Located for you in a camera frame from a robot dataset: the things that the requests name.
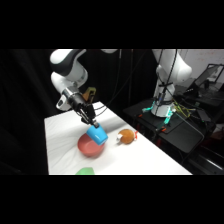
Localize blue plastic cup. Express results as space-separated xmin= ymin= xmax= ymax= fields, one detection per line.
xmin=86 ymin=124 xmax=109 ymax=146

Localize brown plush toy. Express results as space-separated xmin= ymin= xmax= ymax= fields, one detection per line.
xmin=118 ymin=128 xmax=139 ymax=145

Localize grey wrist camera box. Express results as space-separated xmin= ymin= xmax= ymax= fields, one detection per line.
xmin=55 ymin=94 xmax=72 ymax=112

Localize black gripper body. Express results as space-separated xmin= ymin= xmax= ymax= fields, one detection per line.
xmin=70 ymin=90 xmax=98 ymax=125

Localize black curtain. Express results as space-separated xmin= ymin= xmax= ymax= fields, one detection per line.
xmin=0 ymin=49 xmax=158 ymax=176

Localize green plastic item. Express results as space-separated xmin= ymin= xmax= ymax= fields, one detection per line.
xmin=75 ymin=167 xmax=96 ymax=176

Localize black cable on arm base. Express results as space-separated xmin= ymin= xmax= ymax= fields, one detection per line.
xmin=156 ymin=49 xmax=179 ymax=103

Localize long black hanging cable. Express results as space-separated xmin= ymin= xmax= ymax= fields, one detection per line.
xmin=94 ymin=49 xmax=149 ymax=117

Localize black laptop screen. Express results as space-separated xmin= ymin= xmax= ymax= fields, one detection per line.
xmin=194 ymin=63 xmax=224 ymax=91

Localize black robot stand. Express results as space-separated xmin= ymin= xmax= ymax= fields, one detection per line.
xmin=122 ymin=97 xmax=224 ymax=156

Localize pink plastic bowl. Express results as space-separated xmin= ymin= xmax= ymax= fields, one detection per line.
xmin=77 ymin=133 xmax=106 ymax=159

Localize yellow green cable bundle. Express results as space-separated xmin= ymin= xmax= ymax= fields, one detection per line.
xmin=172 ymin=100 xmax=194 ymax=119

